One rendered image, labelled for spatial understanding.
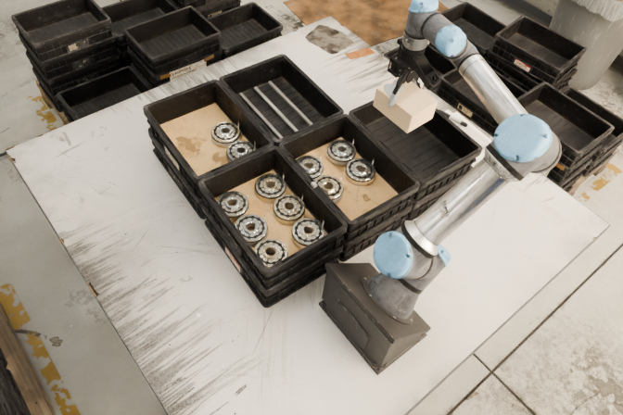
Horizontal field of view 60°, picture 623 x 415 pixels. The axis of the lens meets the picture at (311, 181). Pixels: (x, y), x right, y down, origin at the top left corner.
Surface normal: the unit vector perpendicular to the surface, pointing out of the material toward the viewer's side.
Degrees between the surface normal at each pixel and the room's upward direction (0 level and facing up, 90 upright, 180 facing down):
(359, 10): 4
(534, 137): 40
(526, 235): 0
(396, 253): 55
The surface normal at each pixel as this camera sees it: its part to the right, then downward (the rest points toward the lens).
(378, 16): 0.07, -0.63
